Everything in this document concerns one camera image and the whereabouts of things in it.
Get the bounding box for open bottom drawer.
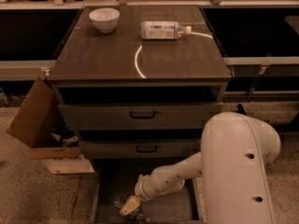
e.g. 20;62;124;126
91;158;204;224

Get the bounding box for labelled plastic bottle on counter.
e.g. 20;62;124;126
141;21;192;40

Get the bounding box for dark wooden drawer cabinet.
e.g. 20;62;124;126
46;5;234;224

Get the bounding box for crumpled trash in box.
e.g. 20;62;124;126
51;133;78;147

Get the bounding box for drawer with handle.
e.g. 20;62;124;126
59;102;222;131
79;139;200;159

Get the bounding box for white ceramic bowl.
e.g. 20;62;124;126
89;7;120;33

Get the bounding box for crinkled clear water bottle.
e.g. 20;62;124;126
113;199;150;223

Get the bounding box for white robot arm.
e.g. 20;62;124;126
120;112;281;224

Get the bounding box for top drawer with handle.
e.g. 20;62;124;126
59;102;222;131

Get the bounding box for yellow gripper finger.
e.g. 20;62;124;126
120;195;141;217

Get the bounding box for black floor bar with wheel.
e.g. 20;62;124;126
236;104;247;115

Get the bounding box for open cardboard box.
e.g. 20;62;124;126
7;77;94;175

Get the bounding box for middle drawer with handle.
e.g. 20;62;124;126
79;139;200;159

